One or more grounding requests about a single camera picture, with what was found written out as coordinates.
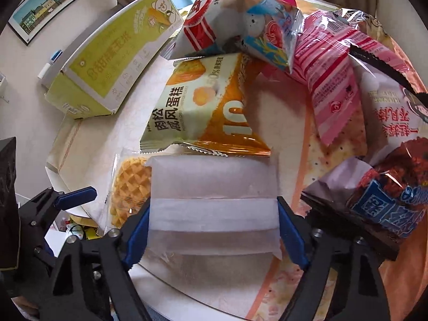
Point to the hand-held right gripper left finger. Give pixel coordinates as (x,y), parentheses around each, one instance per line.
(136,237)

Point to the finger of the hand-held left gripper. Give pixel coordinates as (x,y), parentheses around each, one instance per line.
(43,252)
(75,197)

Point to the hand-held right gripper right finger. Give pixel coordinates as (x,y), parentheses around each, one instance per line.
(291,235)

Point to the white translucent packet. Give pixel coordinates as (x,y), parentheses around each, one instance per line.
(214,200)

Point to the green cardboard box bear print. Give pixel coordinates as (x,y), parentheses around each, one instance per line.
(110,50)

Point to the pink striped snack packet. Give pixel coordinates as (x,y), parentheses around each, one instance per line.
(331,83)

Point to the clear waffle packet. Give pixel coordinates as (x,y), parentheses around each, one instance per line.
(128,187)

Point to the orange floral cloth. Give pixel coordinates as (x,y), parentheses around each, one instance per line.
(277,291)

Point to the dark red packet blue label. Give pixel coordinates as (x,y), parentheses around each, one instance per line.
(394,200)

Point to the white blue marker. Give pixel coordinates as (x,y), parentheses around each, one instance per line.
(50,63)

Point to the orange cake packet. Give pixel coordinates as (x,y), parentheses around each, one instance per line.
(200,107)

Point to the white blue red snack bag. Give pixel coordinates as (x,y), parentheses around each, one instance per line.
(217,20)

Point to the framed wall picture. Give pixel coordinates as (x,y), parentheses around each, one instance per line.
(46,6)

